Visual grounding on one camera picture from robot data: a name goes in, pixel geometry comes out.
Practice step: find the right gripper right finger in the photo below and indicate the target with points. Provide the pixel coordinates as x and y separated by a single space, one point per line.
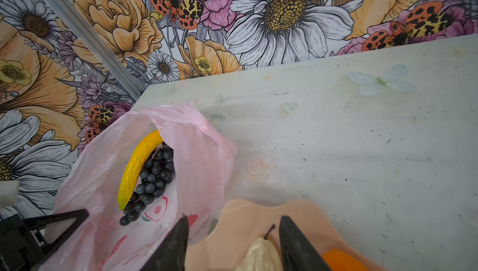
298 254

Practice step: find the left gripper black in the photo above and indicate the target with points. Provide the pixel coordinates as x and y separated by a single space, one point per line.
20 251

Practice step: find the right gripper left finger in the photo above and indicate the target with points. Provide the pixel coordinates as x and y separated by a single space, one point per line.
171 253

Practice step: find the beige garlic bulb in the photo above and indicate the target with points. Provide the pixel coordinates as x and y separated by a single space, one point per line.
262 255

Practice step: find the small orange fruit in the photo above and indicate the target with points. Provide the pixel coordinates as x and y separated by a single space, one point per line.
340 261

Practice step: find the pink scalloped bowl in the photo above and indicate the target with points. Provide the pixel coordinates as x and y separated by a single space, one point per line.
241 222

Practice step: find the yellow banana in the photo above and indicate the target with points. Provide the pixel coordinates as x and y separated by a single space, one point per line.
131 173

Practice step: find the pink plastic bag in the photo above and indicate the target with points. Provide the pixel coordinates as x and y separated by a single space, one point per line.
203 162

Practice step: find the dark grape bunch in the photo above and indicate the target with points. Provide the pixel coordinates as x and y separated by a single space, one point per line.
147 201

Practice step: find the left aluminium corner post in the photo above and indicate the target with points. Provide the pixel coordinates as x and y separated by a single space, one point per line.
78 24

